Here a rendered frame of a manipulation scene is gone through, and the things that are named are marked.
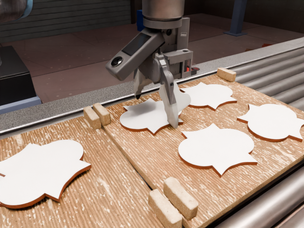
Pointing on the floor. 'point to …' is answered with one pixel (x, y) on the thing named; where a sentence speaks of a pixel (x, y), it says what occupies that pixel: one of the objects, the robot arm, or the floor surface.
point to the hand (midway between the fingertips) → (152, 113)
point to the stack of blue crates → (140, 20)
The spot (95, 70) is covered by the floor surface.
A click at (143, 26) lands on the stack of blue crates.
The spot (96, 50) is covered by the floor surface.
